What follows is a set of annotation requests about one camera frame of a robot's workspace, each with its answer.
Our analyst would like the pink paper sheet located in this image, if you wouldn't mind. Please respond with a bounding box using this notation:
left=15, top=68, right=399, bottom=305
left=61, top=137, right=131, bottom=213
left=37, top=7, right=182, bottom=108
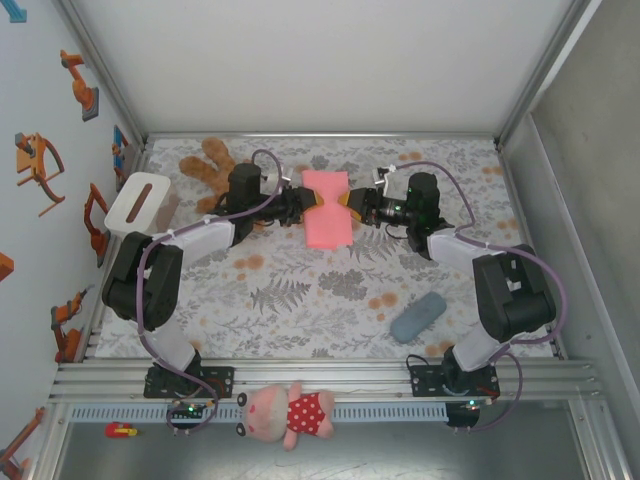
left=300, top=168, right=353, bottom=250

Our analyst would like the brown teddy bear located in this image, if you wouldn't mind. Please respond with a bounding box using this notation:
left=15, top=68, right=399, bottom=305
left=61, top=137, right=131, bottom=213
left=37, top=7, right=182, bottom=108
left=178, top=137, right=240, bottom=216

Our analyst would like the white tissue box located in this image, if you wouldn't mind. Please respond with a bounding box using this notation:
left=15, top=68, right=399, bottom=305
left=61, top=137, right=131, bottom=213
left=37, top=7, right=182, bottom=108
left=103, top=172, right=179, bottom=246

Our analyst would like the floral fern print tablecloth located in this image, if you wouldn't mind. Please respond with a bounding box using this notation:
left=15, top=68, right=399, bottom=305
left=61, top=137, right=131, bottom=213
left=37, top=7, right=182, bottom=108
left=94, top=135, right=556, bottom=360

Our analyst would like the blue-grey glasses case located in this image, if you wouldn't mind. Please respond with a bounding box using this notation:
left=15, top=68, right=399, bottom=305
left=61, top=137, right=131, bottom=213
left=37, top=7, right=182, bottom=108
left=389, top=292, right=447, bottom=345

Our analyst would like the pink pig plush toy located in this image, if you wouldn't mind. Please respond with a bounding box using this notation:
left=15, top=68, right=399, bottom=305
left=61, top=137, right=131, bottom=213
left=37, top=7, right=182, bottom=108
left=234, top=382, right=337, bottom=452

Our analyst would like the small controller circuit board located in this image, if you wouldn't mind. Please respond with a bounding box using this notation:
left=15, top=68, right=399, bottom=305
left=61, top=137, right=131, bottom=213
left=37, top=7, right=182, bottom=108
left=169, top=399, right=214, bottom=420
left=446, top=397, right=494, bottom=430

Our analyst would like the small red yellow toy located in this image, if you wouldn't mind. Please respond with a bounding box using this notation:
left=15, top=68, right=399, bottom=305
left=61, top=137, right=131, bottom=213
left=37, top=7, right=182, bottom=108
left=103, top=422, right=139, bottom=440

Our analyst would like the blue orange wall sticker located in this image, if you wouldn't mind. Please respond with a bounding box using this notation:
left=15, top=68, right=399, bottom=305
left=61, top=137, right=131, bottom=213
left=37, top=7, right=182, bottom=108
left=112, top=124, right=131, bottom=191

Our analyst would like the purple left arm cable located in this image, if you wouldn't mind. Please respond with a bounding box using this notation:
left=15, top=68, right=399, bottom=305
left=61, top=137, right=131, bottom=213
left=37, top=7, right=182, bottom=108
left=137, top=148, right=286, bottom=436

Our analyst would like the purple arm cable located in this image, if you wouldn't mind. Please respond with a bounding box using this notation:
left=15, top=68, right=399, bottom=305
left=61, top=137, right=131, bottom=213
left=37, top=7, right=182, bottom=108
left=137, top=148, right=286, bottom=436
left=389, top=160, right=569, bottom=434

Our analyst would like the aluminium cell frame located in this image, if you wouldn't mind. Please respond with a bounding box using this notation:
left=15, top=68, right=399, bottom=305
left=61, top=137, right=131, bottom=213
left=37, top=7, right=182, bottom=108
left=47, top=0, right=640, bottom=480

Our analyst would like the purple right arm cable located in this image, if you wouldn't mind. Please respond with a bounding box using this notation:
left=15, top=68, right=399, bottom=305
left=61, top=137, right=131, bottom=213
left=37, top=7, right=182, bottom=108
left=389, top=160, right=569, bottom=434

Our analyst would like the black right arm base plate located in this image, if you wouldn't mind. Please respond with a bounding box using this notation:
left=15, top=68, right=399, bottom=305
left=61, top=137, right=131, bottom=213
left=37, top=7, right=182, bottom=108
left=408, top=363, right=501, bottom=399

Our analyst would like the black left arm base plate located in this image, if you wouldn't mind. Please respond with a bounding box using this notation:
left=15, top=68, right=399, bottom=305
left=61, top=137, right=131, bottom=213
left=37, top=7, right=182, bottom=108
left=143, top=364, right=236, bottom=400

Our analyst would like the grey slotted cable tray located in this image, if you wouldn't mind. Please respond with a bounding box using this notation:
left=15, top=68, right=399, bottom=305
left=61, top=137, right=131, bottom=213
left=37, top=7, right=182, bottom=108
left=67, top=403, right=449, bottom=424

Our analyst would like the orange curved machine wall sticker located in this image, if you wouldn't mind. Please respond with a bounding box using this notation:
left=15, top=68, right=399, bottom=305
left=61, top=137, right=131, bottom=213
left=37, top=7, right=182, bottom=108
left=13, top=132, right=67, bottom=217

